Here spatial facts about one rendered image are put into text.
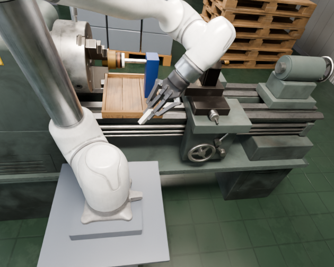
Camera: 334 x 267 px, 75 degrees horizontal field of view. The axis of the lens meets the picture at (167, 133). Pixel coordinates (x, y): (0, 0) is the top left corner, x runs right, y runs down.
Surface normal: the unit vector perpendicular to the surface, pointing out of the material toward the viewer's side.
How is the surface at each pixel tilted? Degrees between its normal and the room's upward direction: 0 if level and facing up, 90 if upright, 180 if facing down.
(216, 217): 0
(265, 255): 0
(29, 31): 89
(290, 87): 90
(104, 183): 71
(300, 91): 90
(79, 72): 82
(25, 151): 90
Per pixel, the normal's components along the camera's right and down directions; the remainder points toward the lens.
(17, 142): 0.14, 0.72
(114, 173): 0.71, 0.18
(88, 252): 0.12, -0.70
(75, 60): 0.18, 0.37
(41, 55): 0.68, 0.57
